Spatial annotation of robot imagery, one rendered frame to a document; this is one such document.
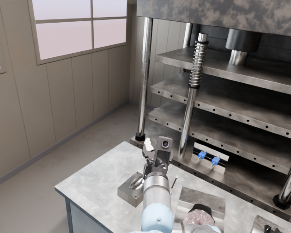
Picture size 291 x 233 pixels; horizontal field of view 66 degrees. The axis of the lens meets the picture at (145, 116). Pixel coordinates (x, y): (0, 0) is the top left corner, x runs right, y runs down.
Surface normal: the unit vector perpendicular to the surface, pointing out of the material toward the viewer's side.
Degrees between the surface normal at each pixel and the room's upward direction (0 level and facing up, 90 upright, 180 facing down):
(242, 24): 90
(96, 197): 0
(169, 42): 90
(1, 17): 90
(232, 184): 0
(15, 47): 90
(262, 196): 0
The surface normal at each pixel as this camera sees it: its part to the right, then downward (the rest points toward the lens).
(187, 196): 0.07, -0.88
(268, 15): -0.58, 0.34
